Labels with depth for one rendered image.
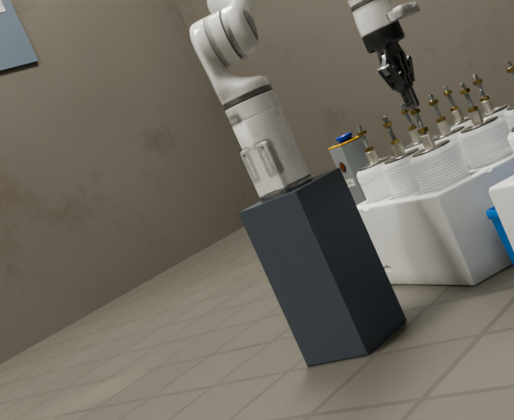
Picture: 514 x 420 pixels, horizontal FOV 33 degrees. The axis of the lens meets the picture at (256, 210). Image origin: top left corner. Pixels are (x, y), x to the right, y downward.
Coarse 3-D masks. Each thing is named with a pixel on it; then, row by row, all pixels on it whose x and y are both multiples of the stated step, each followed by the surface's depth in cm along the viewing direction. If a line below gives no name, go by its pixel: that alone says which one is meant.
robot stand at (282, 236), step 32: (288, 192) 147; (320, 192) 148; (256, 224) 151; (288, 224) 147; (320, 224) 146; (352, 224) 152; (288, 256) 149; (320, 256) 145; (352, 256) 150; (288, 288) 151; (320, 288) 147; (352, 288) 147; (384, 288) 154; (288, 320) 154; (320, 320) 149; (352, 320) 145; (384, 320) 151; (320, 352) 152; (352, 352) 147
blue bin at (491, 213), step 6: (492, 210) 154; (492, 216) 154; (498, 216) 152; (498, 222) 154; (498, 228) 155; (498, 234) 156; (504, 234) 154; (504, 240) 155; (504, 246) 156; (510, 246) 154; (510, 252) 155
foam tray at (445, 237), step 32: (512, 160) 163; (416, 192) 172; (448, 192) 158; (480, 192) 160; (384, 224) 179; (416, 224) 168; (448, 224) 157; (480, 224) 159; (384, 256) 185; (416, 256) 173; (448, 256) 162; (480, 256) 159
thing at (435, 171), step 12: (456, 144) 164; (420, 156) 163; (432, 156) 161; (444, 156) 162; (456, 156) 162; (420, 168) 163; (432, 168) 162; (444, 168) 162; (456, 168) 162; (420, 180) 165; (432, 180) 163; (444, 180) 162; (456, 180) 162
